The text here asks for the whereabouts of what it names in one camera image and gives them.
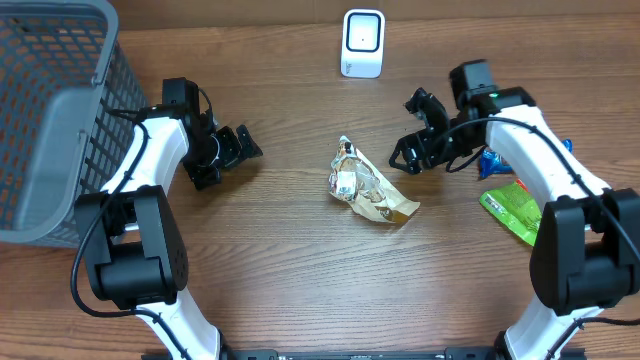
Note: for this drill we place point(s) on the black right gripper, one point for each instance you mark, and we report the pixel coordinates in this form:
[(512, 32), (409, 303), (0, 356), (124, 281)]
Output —
[(428, 156)]

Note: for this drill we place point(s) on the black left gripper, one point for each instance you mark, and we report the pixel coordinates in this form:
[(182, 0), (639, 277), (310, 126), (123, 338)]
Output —
[(234, 152)]

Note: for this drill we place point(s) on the brown clear snack bag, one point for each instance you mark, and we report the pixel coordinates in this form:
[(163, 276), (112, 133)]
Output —
[(356, 181)]

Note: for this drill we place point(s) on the blue Oreo cookie pack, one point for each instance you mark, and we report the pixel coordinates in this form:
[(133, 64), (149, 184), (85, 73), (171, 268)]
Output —
[(491, 163)]

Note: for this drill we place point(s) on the green Haribo gummy bag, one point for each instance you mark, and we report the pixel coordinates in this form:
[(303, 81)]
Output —
[(515, 208)]

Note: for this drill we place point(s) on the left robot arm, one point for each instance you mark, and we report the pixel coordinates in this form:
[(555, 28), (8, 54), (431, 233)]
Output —
[(132, 260)]

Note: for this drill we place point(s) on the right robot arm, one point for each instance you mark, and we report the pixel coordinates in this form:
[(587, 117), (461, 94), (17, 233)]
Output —
[(586, 254)]

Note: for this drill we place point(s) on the white barcode scanner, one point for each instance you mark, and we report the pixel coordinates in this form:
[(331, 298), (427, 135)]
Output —
[(362, 47)]

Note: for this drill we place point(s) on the grey plastic mesh basket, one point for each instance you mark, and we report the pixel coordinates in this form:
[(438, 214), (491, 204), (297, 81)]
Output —
[(62, 72)]

